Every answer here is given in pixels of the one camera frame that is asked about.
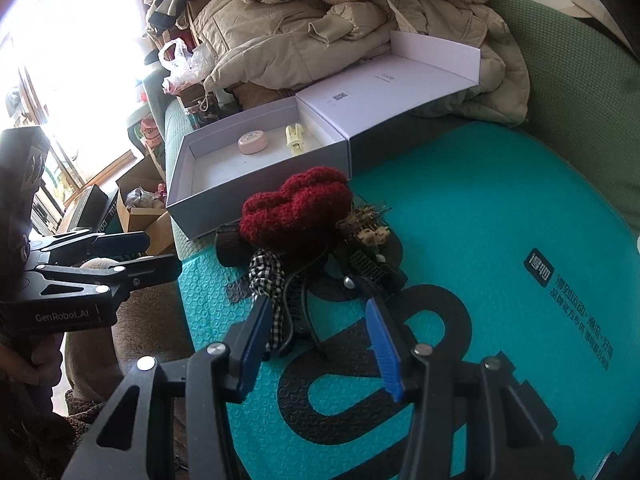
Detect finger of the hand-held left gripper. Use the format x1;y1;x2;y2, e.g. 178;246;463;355
30;230;151;266
22;254;183;308

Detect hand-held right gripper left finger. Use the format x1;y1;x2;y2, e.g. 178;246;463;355
60;294;276;480

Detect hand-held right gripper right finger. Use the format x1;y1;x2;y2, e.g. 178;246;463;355
364;296;576;480

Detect black hair claw clip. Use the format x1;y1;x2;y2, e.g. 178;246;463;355
277;255;331;356

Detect black white checkered hair bow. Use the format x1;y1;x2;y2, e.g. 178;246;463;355
247;247;296;356

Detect dark brown hair clip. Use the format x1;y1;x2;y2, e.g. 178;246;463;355
215;225;258;268

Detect black comb hair clip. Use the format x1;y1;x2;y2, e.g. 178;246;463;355
332;247;408;296

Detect gold pearl hair clip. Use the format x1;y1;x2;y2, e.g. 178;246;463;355
336;200;393;261

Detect white cardboard box with lid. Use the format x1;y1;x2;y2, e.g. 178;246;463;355
165;30;482;241

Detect red knitted hair clip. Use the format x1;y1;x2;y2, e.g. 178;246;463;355
238;165;354;255

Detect person's left hand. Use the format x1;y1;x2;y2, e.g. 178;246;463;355
0;342;51;391

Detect brown cardboard box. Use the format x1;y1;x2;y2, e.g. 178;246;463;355
116;157;173;256

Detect black case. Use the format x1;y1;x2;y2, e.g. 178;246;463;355
62;184;121;236

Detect glass jar with twine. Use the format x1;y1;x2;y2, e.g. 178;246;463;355
184;96;222;129

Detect pink round case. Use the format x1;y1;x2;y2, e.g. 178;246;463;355
238;131;269;155

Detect teal black yoga mat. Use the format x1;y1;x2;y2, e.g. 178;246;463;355
177;120;640;480

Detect clear plastic bag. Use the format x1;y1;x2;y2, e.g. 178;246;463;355
158;38;221;95

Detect cream hair clip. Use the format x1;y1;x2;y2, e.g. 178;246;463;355
285;122;307;157

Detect pile of clothes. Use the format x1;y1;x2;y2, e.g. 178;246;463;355
142;0;236;41

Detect beige puffer jacket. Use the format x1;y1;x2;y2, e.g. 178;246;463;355
192;0;531;128

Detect green sofa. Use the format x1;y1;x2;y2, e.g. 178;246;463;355
142;0;640;261

